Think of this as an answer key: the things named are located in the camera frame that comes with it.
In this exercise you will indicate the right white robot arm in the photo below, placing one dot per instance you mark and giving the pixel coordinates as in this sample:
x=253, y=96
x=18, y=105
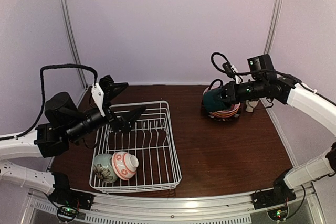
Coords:
x=298, y=96

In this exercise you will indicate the light pink plate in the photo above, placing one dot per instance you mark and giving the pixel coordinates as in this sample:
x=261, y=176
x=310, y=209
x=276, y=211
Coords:
x=233, y=107

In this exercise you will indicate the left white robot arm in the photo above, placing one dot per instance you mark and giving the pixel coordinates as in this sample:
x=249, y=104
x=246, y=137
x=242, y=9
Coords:
x=66, y=124

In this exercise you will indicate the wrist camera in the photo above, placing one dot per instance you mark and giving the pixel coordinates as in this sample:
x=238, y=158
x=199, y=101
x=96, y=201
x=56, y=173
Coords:
x=101, y=94
x=261, y=68

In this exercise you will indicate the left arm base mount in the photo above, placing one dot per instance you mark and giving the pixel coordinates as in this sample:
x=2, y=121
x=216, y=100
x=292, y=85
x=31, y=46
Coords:
x=68, y=202

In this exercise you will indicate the right aluminium frame post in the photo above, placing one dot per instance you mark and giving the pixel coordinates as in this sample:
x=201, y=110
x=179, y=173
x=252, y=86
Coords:
x=276, y=11

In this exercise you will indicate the dark teal mug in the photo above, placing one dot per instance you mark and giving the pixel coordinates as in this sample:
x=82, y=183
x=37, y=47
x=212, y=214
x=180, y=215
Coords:
x=212, y=100

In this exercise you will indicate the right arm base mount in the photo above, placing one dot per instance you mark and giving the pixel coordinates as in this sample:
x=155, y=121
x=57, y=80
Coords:
x=274, y=200

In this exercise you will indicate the black striped plate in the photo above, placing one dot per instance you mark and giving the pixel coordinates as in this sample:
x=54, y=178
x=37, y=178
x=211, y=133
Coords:
x=234, y=118

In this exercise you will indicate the green floral cup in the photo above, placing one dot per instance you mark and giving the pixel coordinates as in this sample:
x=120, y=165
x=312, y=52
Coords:
x=103, y=169

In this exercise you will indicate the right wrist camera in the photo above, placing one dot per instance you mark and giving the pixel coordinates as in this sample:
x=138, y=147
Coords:
x=261, y=68

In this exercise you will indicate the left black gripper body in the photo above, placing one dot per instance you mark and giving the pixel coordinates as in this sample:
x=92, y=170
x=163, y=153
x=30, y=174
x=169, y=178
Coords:
x=78, y=130

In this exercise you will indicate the aluminium frame post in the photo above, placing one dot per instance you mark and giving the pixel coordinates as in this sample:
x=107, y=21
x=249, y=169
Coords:
x=69, y=31
x=276, y=11

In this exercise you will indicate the white cup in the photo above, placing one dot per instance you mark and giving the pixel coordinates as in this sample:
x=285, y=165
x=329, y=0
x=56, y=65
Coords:
x=251, y=105

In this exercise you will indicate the left aluminium frame post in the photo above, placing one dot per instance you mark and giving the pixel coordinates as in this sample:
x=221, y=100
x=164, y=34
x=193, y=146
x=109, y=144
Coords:
x=69, y=31

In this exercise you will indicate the yellow dotted plate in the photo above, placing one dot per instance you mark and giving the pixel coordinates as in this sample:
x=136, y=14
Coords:
x=225, y=114

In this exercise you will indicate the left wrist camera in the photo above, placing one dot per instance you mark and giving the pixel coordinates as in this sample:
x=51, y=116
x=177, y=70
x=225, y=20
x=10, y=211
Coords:
x=101, y=94

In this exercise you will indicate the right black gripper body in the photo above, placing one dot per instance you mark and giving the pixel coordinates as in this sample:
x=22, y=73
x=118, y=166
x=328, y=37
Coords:
x=258, y=89

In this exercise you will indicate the pink patterned white bowl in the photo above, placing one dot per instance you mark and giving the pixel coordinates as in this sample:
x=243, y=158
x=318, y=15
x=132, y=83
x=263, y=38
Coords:
x=124, y=164

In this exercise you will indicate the white wire dish rack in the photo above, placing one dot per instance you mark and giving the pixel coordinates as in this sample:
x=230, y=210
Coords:
x=151, y=141

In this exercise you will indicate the aluminium front rail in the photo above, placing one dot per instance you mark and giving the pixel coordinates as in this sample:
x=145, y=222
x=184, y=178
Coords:
x=235, y=208

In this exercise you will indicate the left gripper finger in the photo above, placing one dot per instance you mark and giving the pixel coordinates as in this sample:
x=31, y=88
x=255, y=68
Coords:
x=126, y=121
x=113, y=90

